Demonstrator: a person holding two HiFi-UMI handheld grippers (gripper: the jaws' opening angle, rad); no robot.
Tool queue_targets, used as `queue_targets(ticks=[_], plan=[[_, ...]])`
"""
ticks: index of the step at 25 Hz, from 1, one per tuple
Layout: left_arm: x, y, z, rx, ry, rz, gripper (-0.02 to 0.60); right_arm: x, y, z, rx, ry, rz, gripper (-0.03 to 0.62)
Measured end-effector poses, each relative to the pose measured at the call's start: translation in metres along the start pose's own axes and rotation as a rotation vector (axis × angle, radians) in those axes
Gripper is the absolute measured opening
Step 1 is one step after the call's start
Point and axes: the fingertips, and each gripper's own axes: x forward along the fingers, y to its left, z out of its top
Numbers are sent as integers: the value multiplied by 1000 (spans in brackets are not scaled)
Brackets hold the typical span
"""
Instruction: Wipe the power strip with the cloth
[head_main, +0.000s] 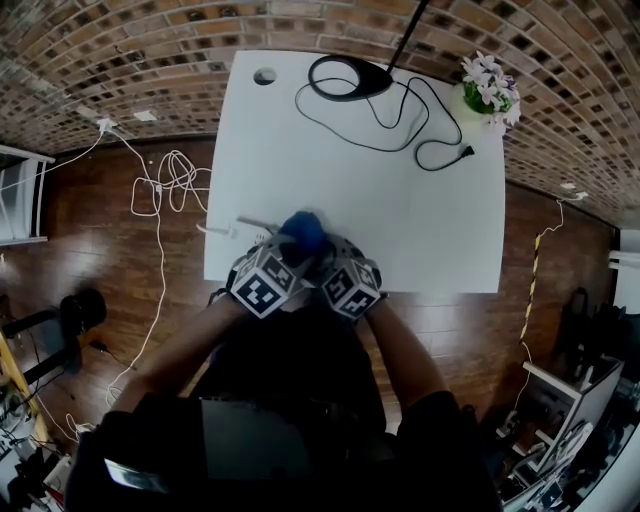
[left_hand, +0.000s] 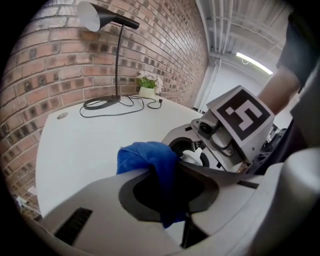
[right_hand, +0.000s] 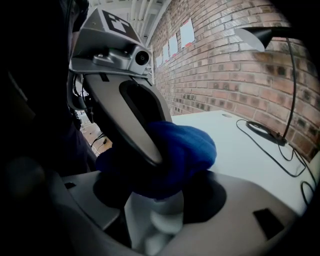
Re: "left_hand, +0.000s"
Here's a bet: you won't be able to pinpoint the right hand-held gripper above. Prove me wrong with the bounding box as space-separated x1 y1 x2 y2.
160 84 276 174

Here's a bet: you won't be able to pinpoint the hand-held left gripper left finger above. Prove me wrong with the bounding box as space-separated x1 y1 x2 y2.
39 167 185 254

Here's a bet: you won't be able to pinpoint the blue cloth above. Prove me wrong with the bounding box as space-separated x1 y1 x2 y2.
116 141 191 229

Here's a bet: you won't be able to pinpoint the ceiling tube light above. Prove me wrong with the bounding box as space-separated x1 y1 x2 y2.
235 51 274 75

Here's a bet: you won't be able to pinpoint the person's dark clothing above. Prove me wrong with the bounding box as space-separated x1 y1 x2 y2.
249 9 320 176

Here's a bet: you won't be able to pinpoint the person's right forearm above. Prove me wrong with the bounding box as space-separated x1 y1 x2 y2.
257 67 302 116

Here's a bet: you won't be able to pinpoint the potted flowers in white pot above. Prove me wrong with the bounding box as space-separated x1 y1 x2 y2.
135 70 165 99

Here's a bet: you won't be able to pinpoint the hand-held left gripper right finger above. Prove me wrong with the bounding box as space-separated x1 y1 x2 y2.
178 160 265 238

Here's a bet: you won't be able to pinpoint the black desk lamp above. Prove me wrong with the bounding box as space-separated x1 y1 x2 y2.
76 1 141 111

